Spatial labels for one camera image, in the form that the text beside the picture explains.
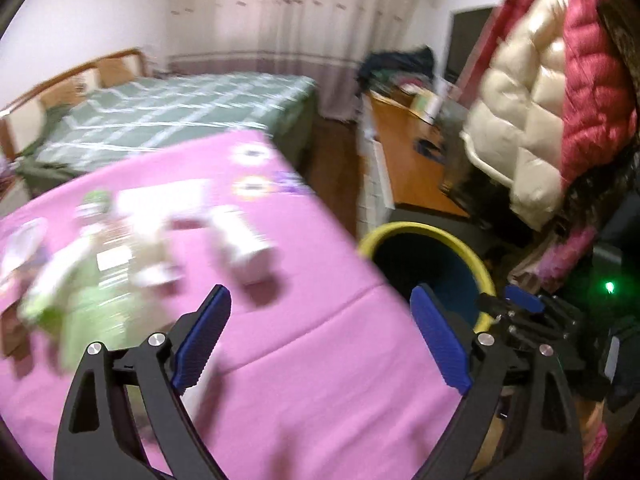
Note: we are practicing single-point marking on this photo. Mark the bed with green cover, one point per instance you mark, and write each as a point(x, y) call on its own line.
point(175, 110)

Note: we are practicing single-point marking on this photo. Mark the wooden headboard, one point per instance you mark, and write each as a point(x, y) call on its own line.
point(115, 62)

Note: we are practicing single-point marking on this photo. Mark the wooden desk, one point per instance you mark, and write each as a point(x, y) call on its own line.
point(405, 160)

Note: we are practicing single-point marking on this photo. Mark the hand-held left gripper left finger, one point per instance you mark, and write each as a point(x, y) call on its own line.
point(205, 340)

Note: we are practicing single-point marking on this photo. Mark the white wrapper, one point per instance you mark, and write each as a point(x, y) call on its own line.
point(20, 250)

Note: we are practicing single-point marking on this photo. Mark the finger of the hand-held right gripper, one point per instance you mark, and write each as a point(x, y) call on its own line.
point(522, 299)
point(492, 307)

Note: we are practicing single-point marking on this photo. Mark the red puffer jacket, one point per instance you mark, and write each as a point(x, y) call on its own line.
point(595, 85)

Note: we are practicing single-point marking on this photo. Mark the striped beige curtain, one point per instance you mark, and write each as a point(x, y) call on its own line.
point(300, 20)

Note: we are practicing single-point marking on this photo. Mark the white flat box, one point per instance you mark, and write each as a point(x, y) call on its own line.
point(165, 200)

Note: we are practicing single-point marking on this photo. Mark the brown patterned handbag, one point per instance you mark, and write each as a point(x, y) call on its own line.
point(467, 170)

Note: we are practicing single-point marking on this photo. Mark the pink floral table cloth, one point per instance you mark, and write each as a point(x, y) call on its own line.
point(300, 360)

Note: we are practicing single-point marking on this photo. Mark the green and white packet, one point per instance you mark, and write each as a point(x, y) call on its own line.
point(75, 285)

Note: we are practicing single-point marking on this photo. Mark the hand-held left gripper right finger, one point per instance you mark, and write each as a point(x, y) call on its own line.
point(440, 340)

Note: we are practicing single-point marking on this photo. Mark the green bed base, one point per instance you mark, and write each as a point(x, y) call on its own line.
point(297, 130)

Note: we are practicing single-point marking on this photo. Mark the yellow rimmed blue trash bin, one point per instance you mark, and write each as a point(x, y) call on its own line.
point(425, 270)

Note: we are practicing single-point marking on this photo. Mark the black monitor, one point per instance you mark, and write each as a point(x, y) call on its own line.
point(470, 40)

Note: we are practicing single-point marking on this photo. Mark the cream puffer jacket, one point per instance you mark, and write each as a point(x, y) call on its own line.
point(520, 110)

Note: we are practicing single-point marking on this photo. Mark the white paper cup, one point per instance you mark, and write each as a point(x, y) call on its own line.
point(245, 250)

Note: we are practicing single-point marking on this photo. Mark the pile of dark clothes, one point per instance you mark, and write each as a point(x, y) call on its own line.
point(395, 67)

